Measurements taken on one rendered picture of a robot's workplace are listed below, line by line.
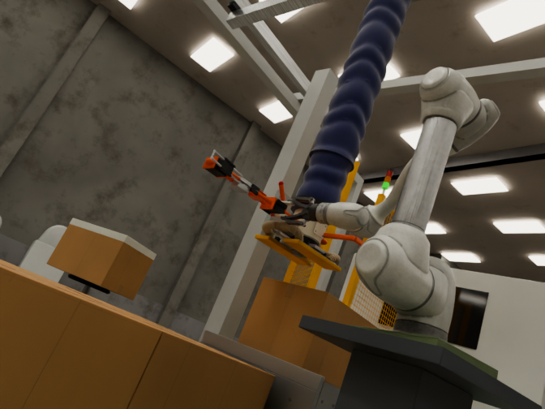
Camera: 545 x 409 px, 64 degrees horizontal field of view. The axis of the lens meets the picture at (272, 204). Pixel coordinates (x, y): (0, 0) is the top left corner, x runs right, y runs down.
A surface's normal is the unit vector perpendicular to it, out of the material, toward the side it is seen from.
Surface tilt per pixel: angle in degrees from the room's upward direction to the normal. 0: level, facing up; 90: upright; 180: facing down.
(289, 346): 90
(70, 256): 90
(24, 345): 90
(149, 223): 90
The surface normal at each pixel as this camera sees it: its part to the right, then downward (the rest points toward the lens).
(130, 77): 0.57, -0.06
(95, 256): -0.32, -0.44
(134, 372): 0.74, 0.06
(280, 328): -0.58, -0.48
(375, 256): -0.73, -0.37
